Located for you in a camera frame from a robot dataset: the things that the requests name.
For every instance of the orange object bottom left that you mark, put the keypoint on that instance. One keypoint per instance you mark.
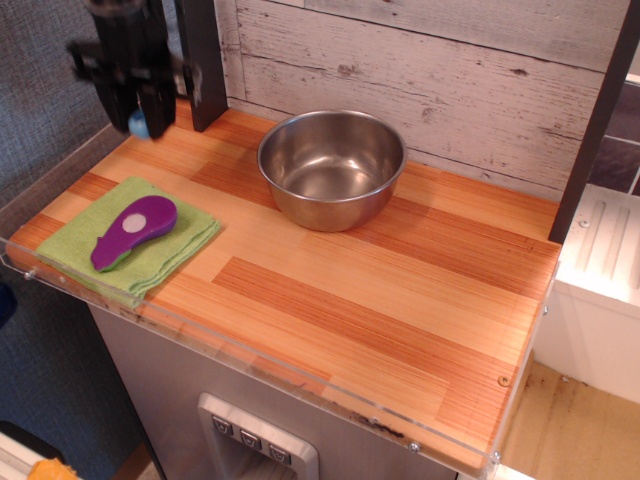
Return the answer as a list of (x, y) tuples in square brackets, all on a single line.
[(51, 469)]

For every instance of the green folded cloth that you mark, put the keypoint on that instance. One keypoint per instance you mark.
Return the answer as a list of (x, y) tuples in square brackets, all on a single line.
[(148, 265)]

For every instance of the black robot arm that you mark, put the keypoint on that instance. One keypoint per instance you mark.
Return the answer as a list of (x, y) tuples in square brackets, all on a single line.
[(120, 6)]

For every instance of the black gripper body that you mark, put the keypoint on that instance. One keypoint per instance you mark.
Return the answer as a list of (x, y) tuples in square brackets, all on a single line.
[(131, 51)]

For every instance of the clear acrylic table guard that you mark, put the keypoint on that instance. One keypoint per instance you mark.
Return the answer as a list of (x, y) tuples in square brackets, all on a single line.
[(423, 346)]

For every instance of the silver dispenser panel with buttons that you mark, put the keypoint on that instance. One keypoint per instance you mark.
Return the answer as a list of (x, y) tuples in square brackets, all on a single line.
[(245, 446)]

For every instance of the white ridged cabinet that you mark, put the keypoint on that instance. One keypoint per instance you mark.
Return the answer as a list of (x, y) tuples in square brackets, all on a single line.
[(590, 332)]

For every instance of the stainless steel bowl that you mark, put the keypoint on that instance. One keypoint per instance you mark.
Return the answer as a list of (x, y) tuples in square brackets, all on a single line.
[(331, 171)]

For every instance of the blue handled grey spoon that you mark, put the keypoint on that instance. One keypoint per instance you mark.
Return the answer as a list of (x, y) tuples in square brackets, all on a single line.
[(137, 125)]

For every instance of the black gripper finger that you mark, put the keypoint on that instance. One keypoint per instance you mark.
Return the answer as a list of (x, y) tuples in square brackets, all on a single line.
[(159, 112), (119, 105)]

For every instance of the dark right shelf post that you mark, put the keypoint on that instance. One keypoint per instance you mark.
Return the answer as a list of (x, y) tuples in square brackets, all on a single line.
[(604, 107)]

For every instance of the purple toy eggplant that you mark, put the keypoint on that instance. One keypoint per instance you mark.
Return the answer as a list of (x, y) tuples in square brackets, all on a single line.
[(145, 219)]

